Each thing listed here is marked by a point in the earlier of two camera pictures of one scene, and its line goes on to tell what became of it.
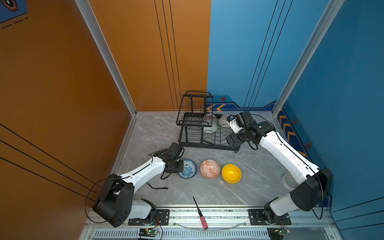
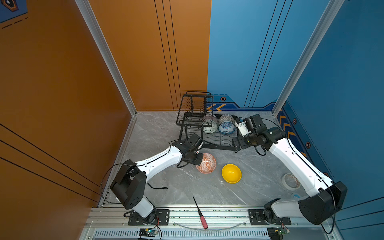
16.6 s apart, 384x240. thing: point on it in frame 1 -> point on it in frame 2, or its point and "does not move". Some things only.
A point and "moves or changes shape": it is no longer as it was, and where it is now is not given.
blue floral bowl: [189, 169] -> [226, 127]
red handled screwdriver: [205, 224] does not move
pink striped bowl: [212, 117] does not move
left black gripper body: [178, 167] -> [196, 158]
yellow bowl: [231, 173] does not move
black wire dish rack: [199, 126] does not move
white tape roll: [289, 182] does not move
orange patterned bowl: [210, 169] moves or changes shape
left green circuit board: [148, 232] does not move
